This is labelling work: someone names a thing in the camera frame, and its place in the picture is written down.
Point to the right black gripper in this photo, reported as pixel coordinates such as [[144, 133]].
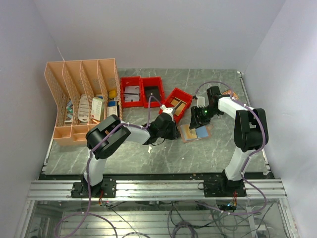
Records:
[[196, 121]]

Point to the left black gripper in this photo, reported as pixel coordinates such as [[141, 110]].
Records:
[[175, 134]]

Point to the brown leather card holder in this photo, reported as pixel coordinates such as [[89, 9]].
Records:
[[202, 132]]

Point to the gold VIP card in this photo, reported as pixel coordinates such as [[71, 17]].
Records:
[[190, 134]]

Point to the gold cards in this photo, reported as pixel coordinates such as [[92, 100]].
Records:
[[179, 105]]

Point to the red plastic bin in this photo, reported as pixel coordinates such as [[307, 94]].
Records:
[[131, 81], [178, 93], [152, 86]]

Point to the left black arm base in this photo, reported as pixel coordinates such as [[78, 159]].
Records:
[[104, 189]]

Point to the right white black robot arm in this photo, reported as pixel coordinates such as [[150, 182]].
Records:
[[250, 135]]

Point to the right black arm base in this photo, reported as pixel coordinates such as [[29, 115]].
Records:
[[222, 188]]

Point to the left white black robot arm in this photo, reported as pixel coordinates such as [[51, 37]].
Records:
[[104, 139]]

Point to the white black cards stack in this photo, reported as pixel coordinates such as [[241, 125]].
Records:
[[131, 94]]

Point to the orange spiral notepad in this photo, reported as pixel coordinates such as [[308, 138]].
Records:
[[230, 93]]

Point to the yellow round object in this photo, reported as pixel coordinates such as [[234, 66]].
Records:
[[112, 94]]

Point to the white green box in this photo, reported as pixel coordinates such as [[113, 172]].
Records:
[[98, 107]]

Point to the white oval package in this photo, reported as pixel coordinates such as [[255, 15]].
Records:
[[83, 109]]

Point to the pink mesh desk organizer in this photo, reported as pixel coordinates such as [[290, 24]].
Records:
[[73, 85]]

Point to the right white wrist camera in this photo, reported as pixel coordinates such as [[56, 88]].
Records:
[[200, 102]]

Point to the aluminium frame rails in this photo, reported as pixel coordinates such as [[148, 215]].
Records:
[[59, 189]]

